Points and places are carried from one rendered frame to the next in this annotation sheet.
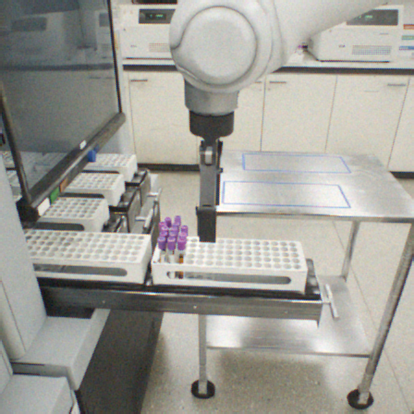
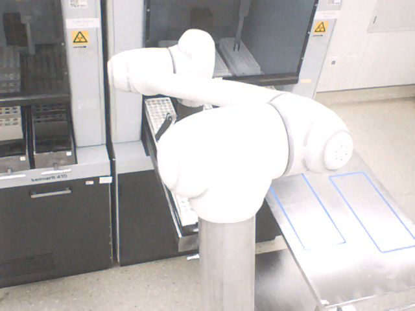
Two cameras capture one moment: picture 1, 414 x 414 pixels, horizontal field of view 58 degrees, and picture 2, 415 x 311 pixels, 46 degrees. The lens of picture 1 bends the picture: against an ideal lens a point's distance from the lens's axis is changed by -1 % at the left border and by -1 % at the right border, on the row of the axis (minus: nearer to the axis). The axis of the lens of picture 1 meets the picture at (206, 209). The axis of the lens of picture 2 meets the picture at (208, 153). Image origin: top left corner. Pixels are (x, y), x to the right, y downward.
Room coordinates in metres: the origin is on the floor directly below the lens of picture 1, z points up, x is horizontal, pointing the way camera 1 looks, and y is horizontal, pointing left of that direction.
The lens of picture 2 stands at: (0.16, -1.09, 1.95)
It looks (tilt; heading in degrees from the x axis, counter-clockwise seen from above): 40 degrees down; 64
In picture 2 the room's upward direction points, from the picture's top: 8 degrees clockwise
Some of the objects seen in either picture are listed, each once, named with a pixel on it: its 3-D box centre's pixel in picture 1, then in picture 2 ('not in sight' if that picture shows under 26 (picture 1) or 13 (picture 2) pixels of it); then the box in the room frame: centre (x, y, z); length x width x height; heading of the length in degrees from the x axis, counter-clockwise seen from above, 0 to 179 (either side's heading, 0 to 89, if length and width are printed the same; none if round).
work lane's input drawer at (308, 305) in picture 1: (164, 281); (175, 170); (0.63, 0.09, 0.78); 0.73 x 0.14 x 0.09; 86
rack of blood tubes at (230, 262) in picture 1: (228, 264); (186, 186); (0.62, -0.05, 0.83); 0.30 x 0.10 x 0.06; 86
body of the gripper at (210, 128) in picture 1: (211, 136); (190, 113); (0.62, -0.01, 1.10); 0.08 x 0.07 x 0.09; 175
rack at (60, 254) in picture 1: (78, 257); (165, 127); (0.64, 0.27, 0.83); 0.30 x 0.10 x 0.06; 86
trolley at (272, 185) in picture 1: (286, 279); (312, 287); (1.07, -0.29, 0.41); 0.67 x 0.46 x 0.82; 86
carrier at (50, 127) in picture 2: not in sight; (51, 127); (0.24, 0.34, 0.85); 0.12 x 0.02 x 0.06; 176
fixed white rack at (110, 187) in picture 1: (68, 189); not in sight; (0.96, 0.39, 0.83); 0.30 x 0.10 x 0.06; 86
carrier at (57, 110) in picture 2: not in sight; (50, 116); (0.25, 0.41, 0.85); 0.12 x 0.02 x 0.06; 176
